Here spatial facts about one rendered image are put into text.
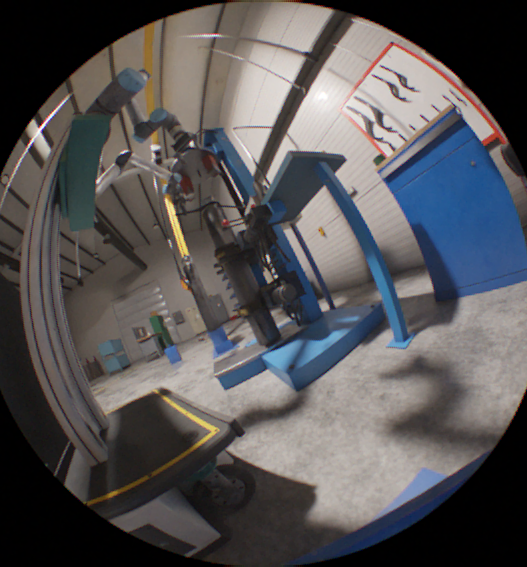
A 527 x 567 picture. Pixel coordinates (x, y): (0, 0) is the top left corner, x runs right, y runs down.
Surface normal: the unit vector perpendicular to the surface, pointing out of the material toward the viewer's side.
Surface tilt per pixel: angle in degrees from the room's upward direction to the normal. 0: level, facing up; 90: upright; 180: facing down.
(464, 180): 90
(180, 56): 173
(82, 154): 180
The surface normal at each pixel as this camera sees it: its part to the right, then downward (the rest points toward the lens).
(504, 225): -0.86, 0.38
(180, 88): 0.32, 0.94
